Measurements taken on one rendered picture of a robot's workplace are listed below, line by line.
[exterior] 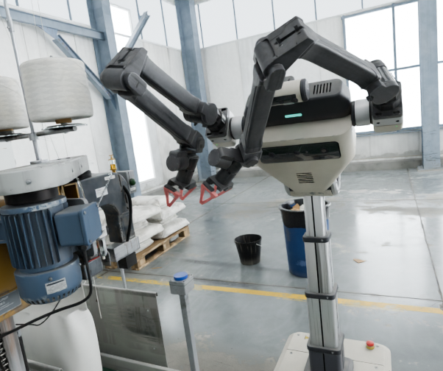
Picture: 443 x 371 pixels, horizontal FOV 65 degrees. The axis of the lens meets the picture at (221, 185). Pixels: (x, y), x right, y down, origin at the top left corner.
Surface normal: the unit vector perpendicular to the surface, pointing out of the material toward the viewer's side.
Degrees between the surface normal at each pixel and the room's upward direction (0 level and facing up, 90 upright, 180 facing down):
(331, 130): 40
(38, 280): 92
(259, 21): 90
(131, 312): 90
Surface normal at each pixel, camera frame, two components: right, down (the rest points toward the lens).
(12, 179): 0.18, 0.14
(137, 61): 0.84, 0.21
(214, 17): -0.43, 0.20
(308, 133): -0.37, -0.62
